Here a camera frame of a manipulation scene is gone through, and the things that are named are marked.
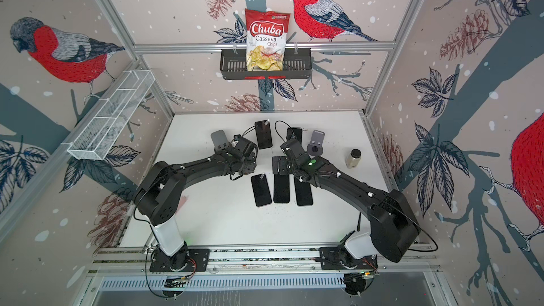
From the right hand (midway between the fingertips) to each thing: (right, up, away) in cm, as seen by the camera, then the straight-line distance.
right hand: (282, 161), depth 85 cm
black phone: (0, -13, +7) cm, 15 cm away
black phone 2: (+9, -14, +5) cm, 18 cm away
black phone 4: (+6, +11, +8) cm, 15 cm away
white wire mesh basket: (-66, +12, -12) cm, 68 cm away
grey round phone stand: (+16, +5, +14) cm, 22 cm away
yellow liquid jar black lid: (+32, 0, +7) cm, 33 cm away
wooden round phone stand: (-31, +9, +16) cm, 35 cm away
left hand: (-14, +1, +10) cm, 17 cm away
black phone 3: (-9, +11, +14) cm, 20 cm away
